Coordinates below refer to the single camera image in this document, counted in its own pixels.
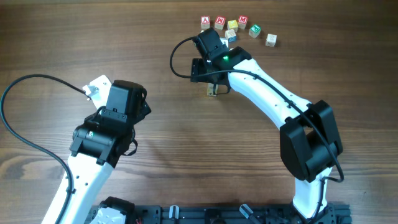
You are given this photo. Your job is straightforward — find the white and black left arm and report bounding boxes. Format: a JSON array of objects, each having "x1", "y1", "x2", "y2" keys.
[{"x1": 42, "y1": 80, "x2": 151, "y2": 223}]

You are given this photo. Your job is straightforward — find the blue side block centre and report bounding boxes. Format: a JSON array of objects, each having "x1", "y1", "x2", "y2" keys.
[{"x1": 224, "y1": 29, "x2": 237, "y2": 42}]

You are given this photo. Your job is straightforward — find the red M block left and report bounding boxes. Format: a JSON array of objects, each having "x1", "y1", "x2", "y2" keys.
[{"x1": 214, "y1": 16, "x2": 226, "y2": 30}]

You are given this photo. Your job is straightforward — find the red m block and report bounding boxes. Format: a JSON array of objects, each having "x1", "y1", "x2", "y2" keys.
[
  {"x1": 238, "y1": 15, "x2": 248, "y2": 30},
  {"x1": 214, "y1": 16, "x2": 226, "y2": 30}
]

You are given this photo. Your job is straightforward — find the red A letter block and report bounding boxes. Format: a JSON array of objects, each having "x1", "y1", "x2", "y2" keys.
[{"x1": 200, "y1": 16, "x2": 210, "y2": 30}]

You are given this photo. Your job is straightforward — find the yellow top block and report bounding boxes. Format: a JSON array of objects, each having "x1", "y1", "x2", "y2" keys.
[{"x1": 227, "y1": 20, "x2": 239, "y2": 32}]

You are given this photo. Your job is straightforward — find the green top block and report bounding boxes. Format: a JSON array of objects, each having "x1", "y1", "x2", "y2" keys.
[{"x1": 249, "y1": 24, "x2": 262, "y2": 39}]

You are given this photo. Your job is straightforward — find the red M block right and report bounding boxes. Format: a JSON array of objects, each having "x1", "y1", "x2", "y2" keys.
[{"x1": 238, "y1": 15, "x2": 248, "y2": 30}]

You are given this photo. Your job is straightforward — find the plain wooden block far right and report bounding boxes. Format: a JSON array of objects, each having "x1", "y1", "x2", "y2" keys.
[{"x1": 266, "y1": 34, "x2": 277, "y2": 47}]

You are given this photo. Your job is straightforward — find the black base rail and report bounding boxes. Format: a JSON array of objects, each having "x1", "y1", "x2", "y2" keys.
[{"x1": 83, "y1": 204, "x2": 352, "y2": 224}]

